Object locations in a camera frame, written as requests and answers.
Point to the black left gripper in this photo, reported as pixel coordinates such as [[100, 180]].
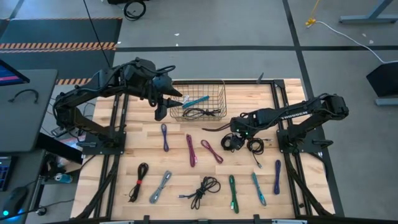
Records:
[[160, 90]]

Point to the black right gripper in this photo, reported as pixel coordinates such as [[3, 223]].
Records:
[[244, 124]]

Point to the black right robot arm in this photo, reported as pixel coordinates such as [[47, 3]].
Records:
[[289, 113]]

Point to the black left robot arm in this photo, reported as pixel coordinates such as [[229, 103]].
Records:
[[93, 86]]

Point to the pink printed sheet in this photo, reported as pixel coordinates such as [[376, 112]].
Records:
[[73, 142]]

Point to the black hazard-striped floor mat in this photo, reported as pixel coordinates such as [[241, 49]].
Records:
[[62, 31]]

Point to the blue water bottle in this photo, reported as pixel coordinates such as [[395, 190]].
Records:
[[63, 178]]

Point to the grey desk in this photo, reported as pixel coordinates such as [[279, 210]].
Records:
[[28, 124]]

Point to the grey metal table foot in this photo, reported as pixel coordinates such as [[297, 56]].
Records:
[[367, 19], [387, 102]]

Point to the black box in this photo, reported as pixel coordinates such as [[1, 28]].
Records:
[[384, 79]]

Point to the black desk monitor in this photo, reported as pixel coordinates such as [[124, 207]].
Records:
[[9, 76]]

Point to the computer keyboard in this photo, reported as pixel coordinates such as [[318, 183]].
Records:
[[4, 172]]

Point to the black computer mouse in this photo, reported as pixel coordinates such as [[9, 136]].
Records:
[[14, 200]]

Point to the black aluminium table frame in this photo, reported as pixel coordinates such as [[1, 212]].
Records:
[[242, 82]]

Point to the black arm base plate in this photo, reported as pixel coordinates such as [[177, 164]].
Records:
[[118, 149], [306, 147]]

